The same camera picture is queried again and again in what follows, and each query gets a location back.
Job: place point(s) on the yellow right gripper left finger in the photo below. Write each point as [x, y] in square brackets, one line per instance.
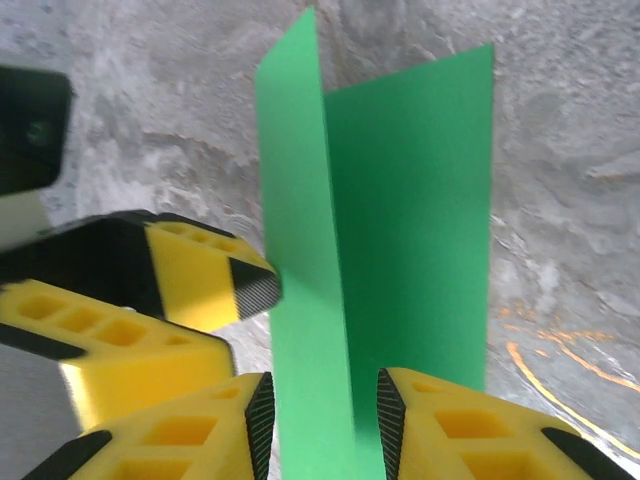
[165, 440]

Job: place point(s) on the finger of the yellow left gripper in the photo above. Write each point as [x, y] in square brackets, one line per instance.
[195, 270]
[140, 350]

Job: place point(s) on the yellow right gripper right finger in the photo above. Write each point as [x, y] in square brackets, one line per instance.
[475, 435]

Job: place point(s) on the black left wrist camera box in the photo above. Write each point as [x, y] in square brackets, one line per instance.
[30, 130]

